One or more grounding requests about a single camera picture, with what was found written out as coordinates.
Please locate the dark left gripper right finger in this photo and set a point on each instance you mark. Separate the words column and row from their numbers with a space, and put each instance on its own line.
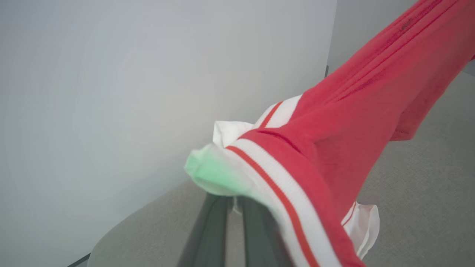
column 259, row 241

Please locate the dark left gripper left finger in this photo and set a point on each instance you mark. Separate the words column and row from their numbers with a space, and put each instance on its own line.
column 207, row 237

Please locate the red and white sports garment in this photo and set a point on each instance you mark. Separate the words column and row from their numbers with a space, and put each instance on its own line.
column 341, row 129

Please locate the dark wall baseboard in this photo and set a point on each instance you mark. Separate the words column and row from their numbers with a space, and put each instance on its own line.
column 79, row 260

